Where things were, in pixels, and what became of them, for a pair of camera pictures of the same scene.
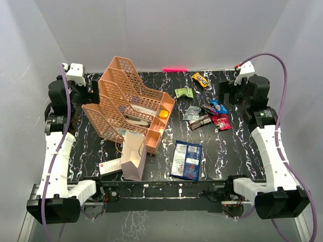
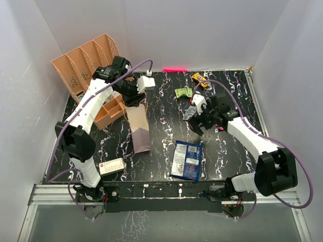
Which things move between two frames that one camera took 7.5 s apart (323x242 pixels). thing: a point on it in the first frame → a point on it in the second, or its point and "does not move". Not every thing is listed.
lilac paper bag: (134, 155) → (138, 121)
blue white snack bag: (186, 161) does not move
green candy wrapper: (186, 91) does not move
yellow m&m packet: (203, 80) does not move
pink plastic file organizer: (125, 106) → (77, 68)
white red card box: (109, 167) does not move
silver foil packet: (193, 113) does not move
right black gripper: (228, 86) → (199, 119)
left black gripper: (90, 97) → (135, 100)
